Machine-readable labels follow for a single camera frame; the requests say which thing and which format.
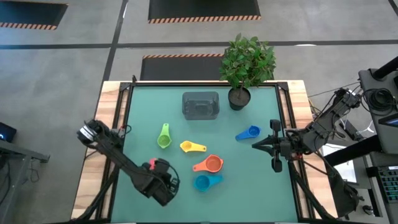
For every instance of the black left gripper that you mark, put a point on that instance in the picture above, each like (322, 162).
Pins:
(158, 186)

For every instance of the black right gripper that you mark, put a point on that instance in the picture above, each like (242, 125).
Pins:
(276, 149)

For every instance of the blue measuring cup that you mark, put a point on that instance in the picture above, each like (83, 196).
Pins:
(252, 132)

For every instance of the teal measuring cup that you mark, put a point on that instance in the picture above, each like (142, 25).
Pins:
(202, 183)

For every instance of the green measuring cup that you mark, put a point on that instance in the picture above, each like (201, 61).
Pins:
(164, 138)

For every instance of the yellow measuring cup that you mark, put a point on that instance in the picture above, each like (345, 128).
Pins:
(188, 146)

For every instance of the orange measuring cup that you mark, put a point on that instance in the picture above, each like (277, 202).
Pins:
(212, 164)

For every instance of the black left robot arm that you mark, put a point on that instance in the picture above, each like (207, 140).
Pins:
(105, 140)

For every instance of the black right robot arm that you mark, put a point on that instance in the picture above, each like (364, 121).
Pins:
(320, 129)

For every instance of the white paper sheet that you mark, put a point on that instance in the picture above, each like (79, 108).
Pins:
(345, 168)

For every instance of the black power adapter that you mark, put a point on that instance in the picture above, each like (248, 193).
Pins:
(348, 129)

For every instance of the green table mat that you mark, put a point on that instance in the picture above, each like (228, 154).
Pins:
(149, 102)

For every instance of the black desk leg bar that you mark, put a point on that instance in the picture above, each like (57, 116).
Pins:
(351, 152)

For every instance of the green plant in black pot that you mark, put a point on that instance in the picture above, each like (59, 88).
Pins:
(247, 62)

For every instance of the black bag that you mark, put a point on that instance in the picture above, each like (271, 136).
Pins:
(345, 193)

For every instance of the black floor mat striped edge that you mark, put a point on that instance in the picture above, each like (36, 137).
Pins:
(180, 68)
(202, 9)
(31, 14)

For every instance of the grey equipment cart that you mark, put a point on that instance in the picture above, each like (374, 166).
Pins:
(367, 77)

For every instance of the workstation computer monitor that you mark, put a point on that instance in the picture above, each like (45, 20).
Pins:
(390, 121)

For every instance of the black keyboard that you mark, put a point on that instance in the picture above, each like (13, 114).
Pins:
(390, 183)

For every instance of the black pole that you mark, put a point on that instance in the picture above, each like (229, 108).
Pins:
(385, 67)

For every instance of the dark grey desk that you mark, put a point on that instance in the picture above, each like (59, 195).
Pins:
(12, 161)

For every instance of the black device with blue light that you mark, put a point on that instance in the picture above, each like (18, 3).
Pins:
(6, 132)

